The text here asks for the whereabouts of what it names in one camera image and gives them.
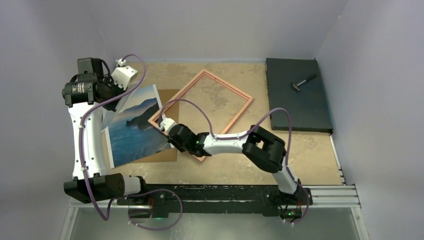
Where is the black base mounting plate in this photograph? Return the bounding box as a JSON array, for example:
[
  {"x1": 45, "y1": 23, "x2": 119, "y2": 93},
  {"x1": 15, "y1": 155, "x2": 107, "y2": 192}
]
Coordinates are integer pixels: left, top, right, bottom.
[{"x1": 117, "y1": 184, "x2": 313, "y2": 219}]

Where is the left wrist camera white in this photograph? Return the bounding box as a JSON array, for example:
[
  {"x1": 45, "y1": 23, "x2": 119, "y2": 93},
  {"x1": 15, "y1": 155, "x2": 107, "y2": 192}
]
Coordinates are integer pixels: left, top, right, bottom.
[{"x1": 111, "y1": 58, "x2": 138, "y2": 91}]

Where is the pink wooden picture frame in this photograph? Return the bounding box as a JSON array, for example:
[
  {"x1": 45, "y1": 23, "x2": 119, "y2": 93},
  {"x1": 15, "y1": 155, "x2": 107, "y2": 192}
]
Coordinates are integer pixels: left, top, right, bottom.
[{"x1": 147, "y1": 68, "x2": 255, "y2": 163}]

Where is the seascape photo print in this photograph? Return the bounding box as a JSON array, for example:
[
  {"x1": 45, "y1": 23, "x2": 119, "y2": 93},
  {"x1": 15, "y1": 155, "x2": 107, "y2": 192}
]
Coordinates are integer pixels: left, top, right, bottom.
[{"x1": 102, "y1": 85, "x2": 177, "y2": 169}]

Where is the small hammer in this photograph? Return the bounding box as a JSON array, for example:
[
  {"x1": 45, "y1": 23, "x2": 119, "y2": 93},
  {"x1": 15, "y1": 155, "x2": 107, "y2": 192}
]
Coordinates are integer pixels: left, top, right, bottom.
[{"x1": 291, "y1": 73, "x2": 318, "y2": 92}]

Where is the black flat board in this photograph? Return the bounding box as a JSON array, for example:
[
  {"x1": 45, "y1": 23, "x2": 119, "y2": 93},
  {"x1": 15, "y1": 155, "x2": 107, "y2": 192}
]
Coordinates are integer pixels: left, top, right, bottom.
[{"x1": 265, "y1": 58, "x2": 334, "y2": 134}]

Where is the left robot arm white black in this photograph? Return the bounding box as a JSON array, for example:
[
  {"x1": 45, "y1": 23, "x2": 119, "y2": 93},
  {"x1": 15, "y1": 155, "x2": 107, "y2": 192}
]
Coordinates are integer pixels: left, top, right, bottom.
[{"x1": 62, "y1": 57, "x2": 149, "y2": 205}]

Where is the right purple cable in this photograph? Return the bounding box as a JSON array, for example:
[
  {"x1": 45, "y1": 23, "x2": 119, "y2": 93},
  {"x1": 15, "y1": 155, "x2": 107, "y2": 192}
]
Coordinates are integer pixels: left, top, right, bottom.
[{"x1": 157, "y1": 98, "x2": 311, "y2": 226}]

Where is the brown cardboard backing board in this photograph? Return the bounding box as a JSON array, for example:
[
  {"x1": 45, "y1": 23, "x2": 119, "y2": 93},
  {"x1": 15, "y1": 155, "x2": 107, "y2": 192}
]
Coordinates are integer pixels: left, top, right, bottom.
[{"x1": 130, "y1": 88, "x2": 181, "y2": 164}]

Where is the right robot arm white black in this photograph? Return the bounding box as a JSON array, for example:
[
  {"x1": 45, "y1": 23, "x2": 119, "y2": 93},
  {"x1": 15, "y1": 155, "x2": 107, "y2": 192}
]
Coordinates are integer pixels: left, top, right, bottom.
[{"x1": 164, "y1": 124, "x2": 312, "y2": 206}]

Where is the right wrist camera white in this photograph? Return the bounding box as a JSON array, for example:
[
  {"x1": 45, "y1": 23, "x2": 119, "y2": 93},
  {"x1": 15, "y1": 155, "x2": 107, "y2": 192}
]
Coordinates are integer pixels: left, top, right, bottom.
[{"x1": 159, "y1": 117, "x2": 177, "y2": 135}]

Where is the aluminium rail frame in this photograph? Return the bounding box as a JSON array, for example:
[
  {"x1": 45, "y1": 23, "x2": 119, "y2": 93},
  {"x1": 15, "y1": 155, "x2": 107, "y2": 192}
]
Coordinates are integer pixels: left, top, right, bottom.
[{"x1": 59, "y1": 59, "x2": 370, "y2": 240}]

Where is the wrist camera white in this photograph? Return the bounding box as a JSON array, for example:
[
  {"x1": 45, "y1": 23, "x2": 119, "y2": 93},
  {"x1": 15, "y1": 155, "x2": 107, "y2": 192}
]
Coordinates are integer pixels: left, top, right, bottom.
[
  {"x1": 111, "y1": 58, "x2": 138, "y2": 91},
  {"x1": 159, "y1": 117, "x2": 177, "y2": 135}
]

